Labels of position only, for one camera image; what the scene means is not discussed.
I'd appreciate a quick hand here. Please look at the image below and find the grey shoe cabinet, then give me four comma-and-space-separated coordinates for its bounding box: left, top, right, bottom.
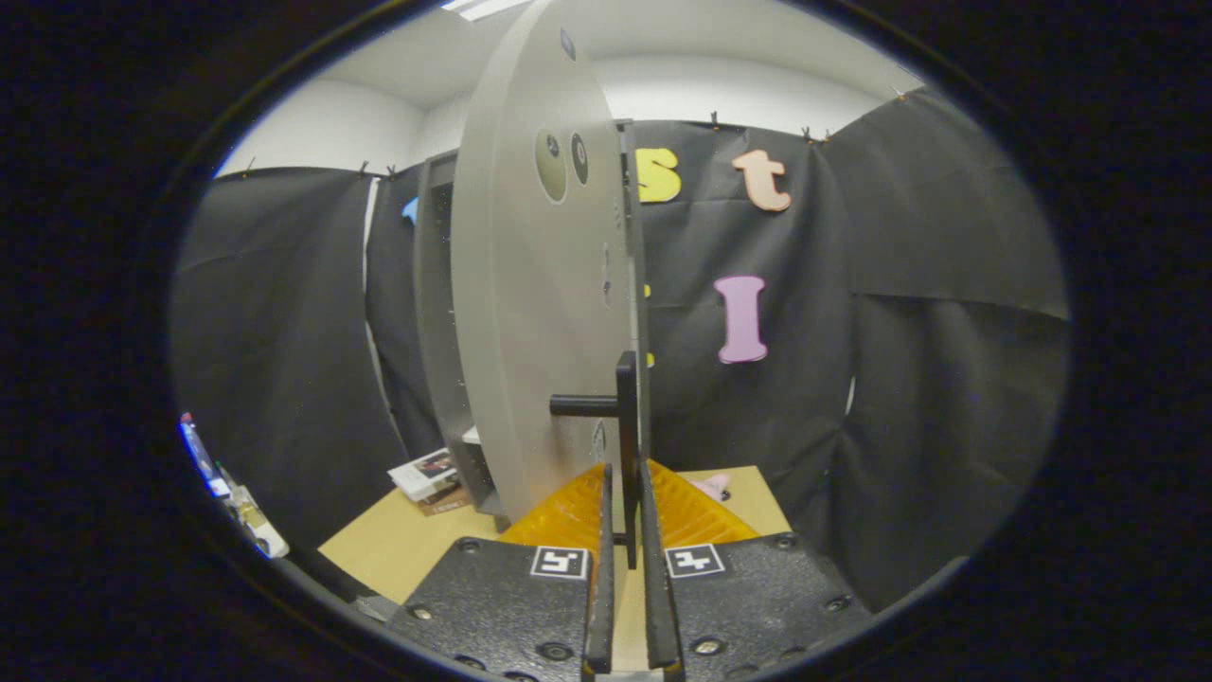
413, 150, 508, 518

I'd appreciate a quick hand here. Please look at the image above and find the long ceiling light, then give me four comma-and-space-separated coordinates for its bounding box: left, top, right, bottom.
440, 0, 531, 22

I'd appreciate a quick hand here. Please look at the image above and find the white book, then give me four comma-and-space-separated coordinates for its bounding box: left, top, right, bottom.
387, 448, 462, 501

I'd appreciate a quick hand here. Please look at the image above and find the black backdrop cloth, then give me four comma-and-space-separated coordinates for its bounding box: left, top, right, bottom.
170, 85, 1071, 612

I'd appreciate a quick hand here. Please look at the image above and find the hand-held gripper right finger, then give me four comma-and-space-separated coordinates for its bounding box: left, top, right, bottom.
640, 458, 874, 678

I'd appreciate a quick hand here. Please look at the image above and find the brown book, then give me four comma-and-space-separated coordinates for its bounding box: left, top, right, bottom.
417, 485, 474, 517

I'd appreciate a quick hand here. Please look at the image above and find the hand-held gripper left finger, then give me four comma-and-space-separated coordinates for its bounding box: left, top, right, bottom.
383, 462, 616, 682

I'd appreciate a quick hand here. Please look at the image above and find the beige shoe cabinet door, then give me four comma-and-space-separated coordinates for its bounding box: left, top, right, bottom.
451, 0, 654, 571

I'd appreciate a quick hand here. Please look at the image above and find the row of small cloth clips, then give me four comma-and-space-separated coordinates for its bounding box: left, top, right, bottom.
241, 85, 910, 181

